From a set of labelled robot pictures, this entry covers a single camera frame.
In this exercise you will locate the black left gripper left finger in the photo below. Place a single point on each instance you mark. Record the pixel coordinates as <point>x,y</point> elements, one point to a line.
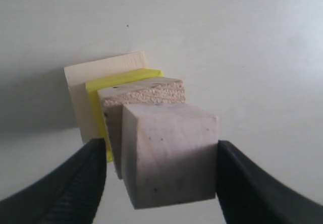
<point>69,194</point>

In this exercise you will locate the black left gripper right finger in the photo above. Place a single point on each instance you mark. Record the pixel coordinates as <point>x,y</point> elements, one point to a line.
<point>248,194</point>

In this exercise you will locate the small pale wooden cube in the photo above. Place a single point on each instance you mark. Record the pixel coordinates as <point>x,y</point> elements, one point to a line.
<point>169,154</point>

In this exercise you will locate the medium grained wooden cube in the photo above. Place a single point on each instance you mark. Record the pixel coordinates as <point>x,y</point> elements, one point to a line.
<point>155,90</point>

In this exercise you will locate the yellow painted wooden cube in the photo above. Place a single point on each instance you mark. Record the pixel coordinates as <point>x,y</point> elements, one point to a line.
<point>93,86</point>

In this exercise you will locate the large natural wooden cube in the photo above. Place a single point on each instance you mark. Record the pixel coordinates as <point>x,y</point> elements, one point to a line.
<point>78,75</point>

